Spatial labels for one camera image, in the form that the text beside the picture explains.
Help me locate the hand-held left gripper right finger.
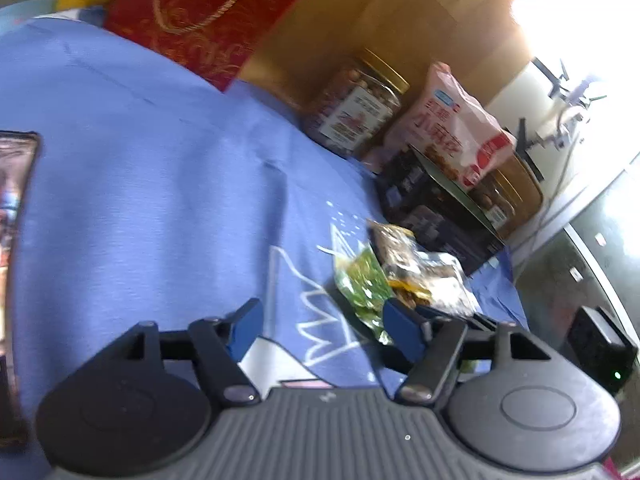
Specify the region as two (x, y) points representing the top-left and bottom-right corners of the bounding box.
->
(382, 298), (551, 405)

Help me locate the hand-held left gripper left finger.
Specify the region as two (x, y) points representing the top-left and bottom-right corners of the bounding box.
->
(100, 298), (264, 407)

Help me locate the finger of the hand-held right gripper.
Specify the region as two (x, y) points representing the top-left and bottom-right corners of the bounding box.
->
(417, 305), (501, 333)

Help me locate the yellow nut packet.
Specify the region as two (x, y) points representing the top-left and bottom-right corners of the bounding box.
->
(387, 280), (431, 311)

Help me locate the brown grain bar clear wrapper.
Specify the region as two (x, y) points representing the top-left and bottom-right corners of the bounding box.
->
(400, 252), (481, 318)

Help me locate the small glossy green packet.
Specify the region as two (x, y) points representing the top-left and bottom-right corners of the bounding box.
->
(334, 242), (396, 346)

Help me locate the clear nut packet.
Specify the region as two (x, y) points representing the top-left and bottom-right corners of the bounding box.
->
(367, 219), (431, 281)

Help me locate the frosted glass door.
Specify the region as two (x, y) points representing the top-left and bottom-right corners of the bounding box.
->
(515, 150), (640, 351)

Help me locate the black cardboard box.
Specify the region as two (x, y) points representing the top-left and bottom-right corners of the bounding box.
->
(375, 144), (506, 276)

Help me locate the blue printed cloth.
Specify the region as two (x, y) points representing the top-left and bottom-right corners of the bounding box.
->
(0, 17), (531, 480)

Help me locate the pink snack bag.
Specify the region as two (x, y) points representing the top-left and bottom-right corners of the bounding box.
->
(367, 61), (518, 192)

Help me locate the short nut jar gold lid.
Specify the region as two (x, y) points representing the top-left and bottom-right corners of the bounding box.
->
(300, 47), (411, 158)

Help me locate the wooden board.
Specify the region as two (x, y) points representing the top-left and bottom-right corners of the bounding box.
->
(235, 0), (546, 126)

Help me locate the red gift box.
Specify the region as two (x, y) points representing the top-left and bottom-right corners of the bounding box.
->
(102, 0), (323, 93)

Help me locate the white cable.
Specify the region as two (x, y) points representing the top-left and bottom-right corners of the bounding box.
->
(537, 105), (581, 226)

